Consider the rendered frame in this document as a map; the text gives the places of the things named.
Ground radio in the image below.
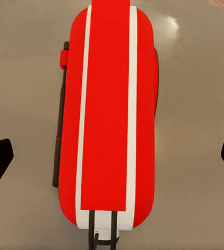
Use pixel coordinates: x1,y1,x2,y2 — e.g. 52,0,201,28
52,0,159,250

